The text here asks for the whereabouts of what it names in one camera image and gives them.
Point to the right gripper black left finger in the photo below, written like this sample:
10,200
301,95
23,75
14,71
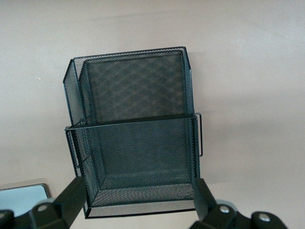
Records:
71,202

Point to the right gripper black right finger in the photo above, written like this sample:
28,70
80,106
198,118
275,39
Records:
205,205

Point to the silver closed laptop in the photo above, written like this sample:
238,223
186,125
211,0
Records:
21,198

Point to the black mesh two-tier organizer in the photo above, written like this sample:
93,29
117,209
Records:
133,95

